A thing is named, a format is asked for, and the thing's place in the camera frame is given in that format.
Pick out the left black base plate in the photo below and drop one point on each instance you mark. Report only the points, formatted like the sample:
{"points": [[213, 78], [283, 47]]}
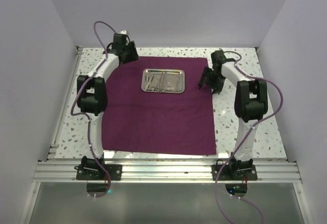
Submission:
{"points": [[93, 174]]}

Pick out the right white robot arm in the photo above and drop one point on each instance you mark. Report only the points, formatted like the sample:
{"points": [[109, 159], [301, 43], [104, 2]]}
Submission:
{"points": [[251, 104]]}

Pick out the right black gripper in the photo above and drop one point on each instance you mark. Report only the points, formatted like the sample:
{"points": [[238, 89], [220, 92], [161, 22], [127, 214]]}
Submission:
{"points": [[217, 87]]}

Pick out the steel forceps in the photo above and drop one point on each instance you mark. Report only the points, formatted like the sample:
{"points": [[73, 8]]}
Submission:
{"points": [[147, 86]]}

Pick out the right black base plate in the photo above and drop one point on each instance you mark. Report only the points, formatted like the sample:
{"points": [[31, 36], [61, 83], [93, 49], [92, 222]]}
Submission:
{"points": [[228, 175]]}

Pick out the steel instrument tray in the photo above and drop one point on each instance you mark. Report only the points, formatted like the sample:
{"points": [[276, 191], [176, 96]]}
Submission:
{"points": [[175, 80]]}

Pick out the aluminium front rail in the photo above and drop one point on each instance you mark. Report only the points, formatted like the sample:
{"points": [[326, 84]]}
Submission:
{"points": [[166, 171]]}

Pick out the aluminium rail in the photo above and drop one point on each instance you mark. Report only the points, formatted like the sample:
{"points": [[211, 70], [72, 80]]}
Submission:
{"points": [[53, 143], [166, 171]]}

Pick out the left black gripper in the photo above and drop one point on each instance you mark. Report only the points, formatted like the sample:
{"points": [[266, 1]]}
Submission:
{"points": [[134, 56]]}

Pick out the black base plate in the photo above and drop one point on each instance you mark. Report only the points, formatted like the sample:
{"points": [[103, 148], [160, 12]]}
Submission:
{"points": [[228, 175], [93, 174]]}

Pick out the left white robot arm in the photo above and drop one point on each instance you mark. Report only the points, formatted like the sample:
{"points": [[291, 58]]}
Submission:
{"points": [[91, 99]]}

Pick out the aluminium left side rail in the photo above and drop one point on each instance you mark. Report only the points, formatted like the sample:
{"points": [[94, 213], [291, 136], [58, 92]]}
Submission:
{"points": [[53, 143]]}

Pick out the purple surgical wrap cloth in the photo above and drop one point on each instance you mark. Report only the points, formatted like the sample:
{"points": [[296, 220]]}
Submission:
{"points": [[160, 123]]}

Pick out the steel surgical scissors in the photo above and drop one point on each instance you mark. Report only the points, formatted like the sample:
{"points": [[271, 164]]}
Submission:
{"points": [[161, 87]]}

